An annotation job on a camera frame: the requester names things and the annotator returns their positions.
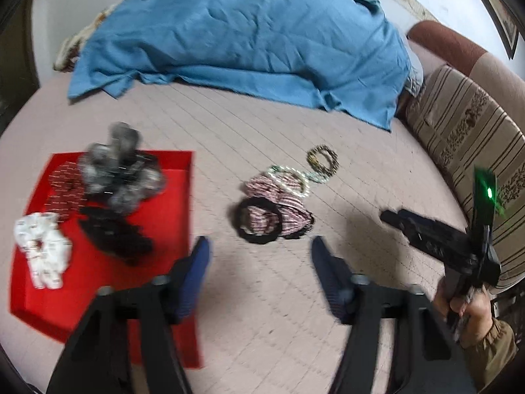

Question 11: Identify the red plaid scrunchie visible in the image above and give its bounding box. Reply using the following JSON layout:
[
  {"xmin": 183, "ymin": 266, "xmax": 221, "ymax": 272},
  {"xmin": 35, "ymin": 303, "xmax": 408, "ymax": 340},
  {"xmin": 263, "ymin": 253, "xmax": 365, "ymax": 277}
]
[{"xmin": 242, "ymin": 174, "xmax": 314, "ymax": 239}]

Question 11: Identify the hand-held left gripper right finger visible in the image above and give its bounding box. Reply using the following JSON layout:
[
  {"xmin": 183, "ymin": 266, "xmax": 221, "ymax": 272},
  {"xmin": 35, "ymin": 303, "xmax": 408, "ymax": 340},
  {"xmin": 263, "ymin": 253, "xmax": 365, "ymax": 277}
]
[{"xmin": 310, "ymin": 236, "xmax": 476, "ymax": 394}]

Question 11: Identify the floral patterned blanket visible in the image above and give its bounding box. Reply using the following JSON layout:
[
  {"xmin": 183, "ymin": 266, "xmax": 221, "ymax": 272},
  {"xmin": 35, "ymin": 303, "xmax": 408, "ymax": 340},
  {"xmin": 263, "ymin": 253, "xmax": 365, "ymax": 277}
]
[{"xmin": 53, "ymin": 4, "xmax": 119, "ymax": 72}]

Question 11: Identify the wooden door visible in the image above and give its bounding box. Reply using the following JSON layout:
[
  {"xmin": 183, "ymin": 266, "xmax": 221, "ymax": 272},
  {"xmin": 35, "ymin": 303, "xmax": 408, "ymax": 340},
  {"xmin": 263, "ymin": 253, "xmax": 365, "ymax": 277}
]
[{"xmin": 0, "ymin": 0, "xmax": 39, "ymax": 132}]

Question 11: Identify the white pearl bracelet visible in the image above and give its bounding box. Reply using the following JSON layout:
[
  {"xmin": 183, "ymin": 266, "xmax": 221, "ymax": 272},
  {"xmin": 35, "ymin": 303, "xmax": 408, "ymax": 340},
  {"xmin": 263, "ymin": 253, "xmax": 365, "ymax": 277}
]
[{"xmin": 264, "ymin": 165, "xmax": 310, "ymax": 198}]

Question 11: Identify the red tray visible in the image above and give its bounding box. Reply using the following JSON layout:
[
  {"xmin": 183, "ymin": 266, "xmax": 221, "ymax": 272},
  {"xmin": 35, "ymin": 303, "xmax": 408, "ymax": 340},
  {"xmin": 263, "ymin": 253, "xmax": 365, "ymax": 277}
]
[{"xmin": 9, "ymin": 150, "xmax": 204, "ymax": 368}]

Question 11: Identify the person's right hand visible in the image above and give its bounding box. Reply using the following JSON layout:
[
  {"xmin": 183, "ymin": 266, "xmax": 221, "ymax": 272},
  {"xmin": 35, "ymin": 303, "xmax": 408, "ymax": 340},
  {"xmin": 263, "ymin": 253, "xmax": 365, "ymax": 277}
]
[{"xmin": 434, "ymin": 283, "xmax": 493, "ymax": 345}]

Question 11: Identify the person's right forearm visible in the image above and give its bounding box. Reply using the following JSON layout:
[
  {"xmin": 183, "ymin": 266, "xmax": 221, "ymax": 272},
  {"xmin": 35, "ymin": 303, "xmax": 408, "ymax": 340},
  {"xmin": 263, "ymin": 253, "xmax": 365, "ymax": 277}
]
[{"xmin": 459, "ymin": 316, "xmax": 518, "ymax": 390}]

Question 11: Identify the dark picture frame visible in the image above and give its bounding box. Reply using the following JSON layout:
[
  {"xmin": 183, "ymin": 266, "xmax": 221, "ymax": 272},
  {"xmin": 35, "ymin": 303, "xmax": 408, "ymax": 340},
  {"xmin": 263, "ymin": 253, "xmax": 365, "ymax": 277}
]
[{"xmin": 468, "ymin": 0, "xmax": 519, "ymax": 60}]

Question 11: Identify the grey quilted pillow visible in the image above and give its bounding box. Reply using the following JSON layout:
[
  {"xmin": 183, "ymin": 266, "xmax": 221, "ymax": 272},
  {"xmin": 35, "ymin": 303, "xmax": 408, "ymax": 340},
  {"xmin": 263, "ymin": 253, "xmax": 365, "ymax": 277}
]
[{"xmin": 404, "ymin": 35, "xmax": 425, "ymax": 97}]

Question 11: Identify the black hair tie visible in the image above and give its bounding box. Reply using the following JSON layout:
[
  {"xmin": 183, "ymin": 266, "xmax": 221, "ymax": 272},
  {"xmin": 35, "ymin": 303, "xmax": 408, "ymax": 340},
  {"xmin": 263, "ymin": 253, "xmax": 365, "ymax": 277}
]
[{"xmin": 232, "ymin": 197, "xmax": 284, "ymax": 244}]

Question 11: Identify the red dotted scrunchie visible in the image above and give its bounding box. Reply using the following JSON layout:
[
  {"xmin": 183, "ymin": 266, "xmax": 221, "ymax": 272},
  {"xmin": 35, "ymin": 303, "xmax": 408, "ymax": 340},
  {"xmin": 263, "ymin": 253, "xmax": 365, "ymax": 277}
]
[{"xmin": 46, "ymin": 162, "xmax": 89, "ymax": 222}]

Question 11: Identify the black hair clip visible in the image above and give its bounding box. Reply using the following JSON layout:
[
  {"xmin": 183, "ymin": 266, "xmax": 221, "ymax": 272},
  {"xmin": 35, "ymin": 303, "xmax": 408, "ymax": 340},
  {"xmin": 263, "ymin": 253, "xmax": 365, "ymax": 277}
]
[{"xmin": 78, "ymin": 206, "xmax": 153, "ymax": 267}]

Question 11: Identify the white scrunchie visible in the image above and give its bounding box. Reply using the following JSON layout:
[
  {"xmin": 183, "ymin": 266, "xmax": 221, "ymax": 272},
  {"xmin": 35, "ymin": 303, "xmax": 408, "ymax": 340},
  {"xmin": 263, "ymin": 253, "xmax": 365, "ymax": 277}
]
[{"xmin": 13, "ymin": 212, "xmax": 73, "ymax": 290}]

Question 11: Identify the dark gold bead bracelet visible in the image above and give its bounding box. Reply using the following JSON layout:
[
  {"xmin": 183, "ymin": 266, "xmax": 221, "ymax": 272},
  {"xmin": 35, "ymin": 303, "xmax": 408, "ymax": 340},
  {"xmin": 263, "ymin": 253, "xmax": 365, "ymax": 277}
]
[{"xmin": 307, "ymin": 144, "xmax": 339, "ymax": 173}]

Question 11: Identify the grey fluffy scrunchie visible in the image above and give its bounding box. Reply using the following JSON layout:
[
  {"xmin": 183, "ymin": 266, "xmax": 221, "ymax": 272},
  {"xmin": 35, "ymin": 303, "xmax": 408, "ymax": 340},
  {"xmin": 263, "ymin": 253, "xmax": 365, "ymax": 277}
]
[{"xmin": 78, "ymin": 122, "xmax": 167, "ymax": 214}]

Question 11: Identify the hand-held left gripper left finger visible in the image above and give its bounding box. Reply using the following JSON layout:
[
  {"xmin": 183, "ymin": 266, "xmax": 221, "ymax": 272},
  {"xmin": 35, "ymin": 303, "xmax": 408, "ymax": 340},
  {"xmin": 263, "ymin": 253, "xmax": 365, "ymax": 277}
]
[{"xmin": 46, "ymin": 236, "xmax": 212, "ymax": 394}]

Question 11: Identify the brown cushion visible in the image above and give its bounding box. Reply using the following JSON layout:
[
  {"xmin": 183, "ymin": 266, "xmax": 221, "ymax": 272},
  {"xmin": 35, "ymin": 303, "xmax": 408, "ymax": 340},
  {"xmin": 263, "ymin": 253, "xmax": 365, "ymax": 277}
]
[{"xmin": 406, "ymin": 20, "xmax": 489, "ymax": 78}]

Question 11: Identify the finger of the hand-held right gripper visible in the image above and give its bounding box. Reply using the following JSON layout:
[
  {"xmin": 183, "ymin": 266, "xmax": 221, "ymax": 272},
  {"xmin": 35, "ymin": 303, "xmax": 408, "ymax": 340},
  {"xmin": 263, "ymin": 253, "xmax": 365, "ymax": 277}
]
[{"xmin": 379, "ymin": 208, "xmax": 472, "ymax": 264}]

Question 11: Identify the pink quilted bed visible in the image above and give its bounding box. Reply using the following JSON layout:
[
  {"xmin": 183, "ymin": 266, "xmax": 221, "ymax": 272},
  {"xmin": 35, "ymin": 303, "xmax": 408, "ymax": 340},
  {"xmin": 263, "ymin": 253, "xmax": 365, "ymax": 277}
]
[{"xmin": 0, "ymin": 20, "xmax": 499, "ymax": 394}]

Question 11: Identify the blue blanket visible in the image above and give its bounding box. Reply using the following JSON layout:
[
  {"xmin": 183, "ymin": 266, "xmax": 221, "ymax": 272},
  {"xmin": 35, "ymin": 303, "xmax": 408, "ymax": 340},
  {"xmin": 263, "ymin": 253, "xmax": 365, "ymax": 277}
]
[{"xmin": 68, "ymin": 0, "xmax": 412, "ymax": 133}]

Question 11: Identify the striped beige sofa cushion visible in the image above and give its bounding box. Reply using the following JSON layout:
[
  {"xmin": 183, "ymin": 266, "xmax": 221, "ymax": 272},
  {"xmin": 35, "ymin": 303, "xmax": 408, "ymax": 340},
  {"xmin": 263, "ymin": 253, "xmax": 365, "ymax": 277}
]
[{"xmin": 404, "ymin": 63, "xmax": 525, "ymax": 296}]

